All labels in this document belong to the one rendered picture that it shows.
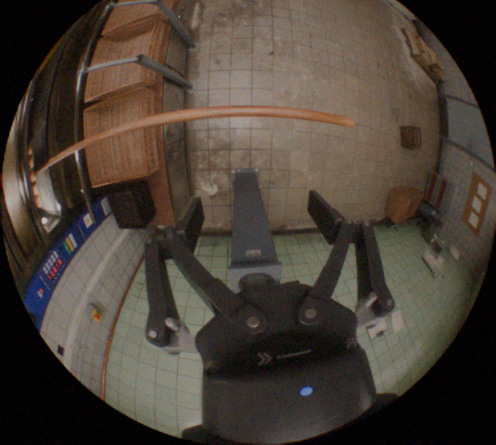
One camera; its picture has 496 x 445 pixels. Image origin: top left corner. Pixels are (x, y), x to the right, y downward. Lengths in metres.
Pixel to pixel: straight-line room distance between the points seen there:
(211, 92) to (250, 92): 0.36
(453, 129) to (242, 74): 4.16
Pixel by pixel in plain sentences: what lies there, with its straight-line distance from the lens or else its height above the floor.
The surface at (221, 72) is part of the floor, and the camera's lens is 1.71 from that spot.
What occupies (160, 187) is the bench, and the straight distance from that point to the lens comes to 1.26.
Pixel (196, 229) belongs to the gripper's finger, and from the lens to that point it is 0.18.
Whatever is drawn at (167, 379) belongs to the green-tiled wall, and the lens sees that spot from 1.32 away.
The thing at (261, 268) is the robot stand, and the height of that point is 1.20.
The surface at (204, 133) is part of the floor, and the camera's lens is 1.66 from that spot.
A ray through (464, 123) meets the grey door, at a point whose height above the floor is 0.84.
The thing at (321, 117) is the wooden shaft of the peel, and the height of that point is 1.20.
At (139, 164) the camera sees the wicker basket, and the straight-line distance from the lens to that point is 1.27.
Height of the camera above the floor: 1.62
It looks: 64 degrees down
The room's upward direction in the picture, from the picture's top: 173 degrees clockwise
